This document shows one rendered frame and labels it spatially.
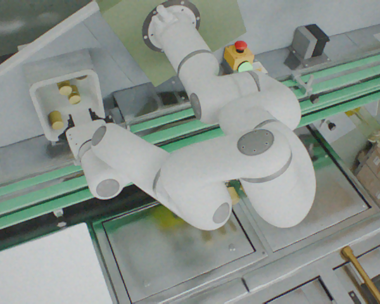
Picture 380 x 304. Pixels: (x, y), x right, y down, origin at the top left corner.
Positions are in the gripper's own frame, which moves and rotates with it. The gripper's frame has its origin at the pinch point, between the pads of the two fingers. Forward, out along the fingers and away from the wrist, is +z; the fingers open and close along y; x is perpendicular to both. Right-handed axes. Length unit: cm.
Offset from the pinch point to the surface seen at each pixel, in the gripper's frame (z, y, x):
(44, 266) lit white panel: -10.4, -24.3, -37.9
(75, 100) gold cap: 7.0, 0.0, 1.9
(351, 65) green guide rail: 3, 93, -12
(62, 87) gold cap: 5.5, -2.3, 7.7
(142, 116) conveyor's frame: 3.3, 16.8, -7.1
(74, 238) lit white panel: -5.2, -13.6, -36.8
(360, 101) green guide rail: 2, 102, -30
